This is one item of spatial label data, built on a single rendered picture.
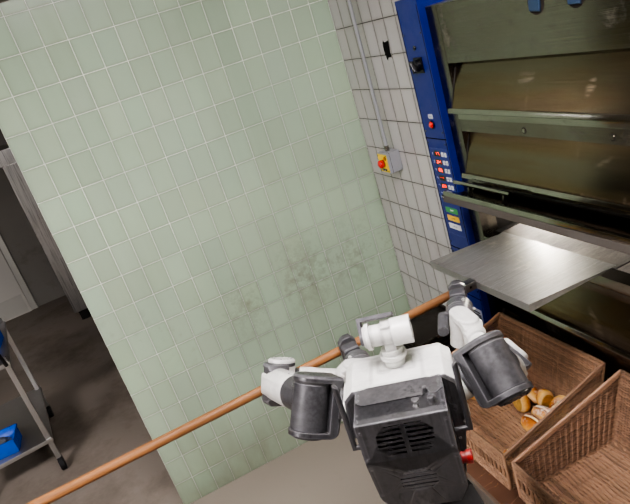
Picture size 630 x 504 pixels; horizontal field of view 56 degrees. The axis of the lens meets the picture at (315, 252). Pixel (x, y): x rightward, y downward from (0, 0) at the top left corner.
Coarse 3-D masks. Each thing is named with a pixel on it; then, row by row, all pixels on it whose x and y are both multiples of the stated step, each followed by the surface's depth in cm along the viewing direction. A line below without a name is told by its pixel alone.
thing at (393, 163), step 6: (384, 150) 291; (390, 150) 287; (396, 150) 284; (378, 156) 291; (384, 156) 285; (390, 156) 284; (396, 156) 285; (384, 162) 287; (390, 162) 285; (396, 162) 286; (384, 168) 290; (390, 168) 285; (396, 168) 286; (402, 168) 288
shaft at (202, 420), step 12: (432, 300) 203; (444, 300) 204; (408, 312) 201; (420, 312) 201; (336, 348) 193; (312, 360) 191; (324, 360) 191; (240, 396) 184; (252, 396) 184; (216, 408) 182; (228, 408) 182; (192, 420) 180; (204, 420) 180; (168, 432) 178; (180, 432) 177; (144, 444) 176; (156, 444) 175; (120, 456) 174; (132, 456) 173; (96, 468) 172; (108, 468) 171; (72, 480) 170; (84, 480) 170; (48, 492) 168; (60, 492) 168
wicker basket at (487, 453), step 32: (512, 320) 244; (544, 352) 230; (576, 352) 214; (544, 384) 233; (576, 384) 217; (480, 416) 237; (512, 416) 231; (544, 416) 199; (480, 448) 208; (512, 448) 196; (512, 480) 200
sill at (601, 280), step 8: (496, 232) 246; (608, 272) 193; (616, 272) 191; (624, 272) 190; (592, 280) 196; (600, 280) 193; (608, 280) 190; (616, 280) 187; (624, 280) 186; (608, 288) 191; (616, 288) 188; (624, 288) 185
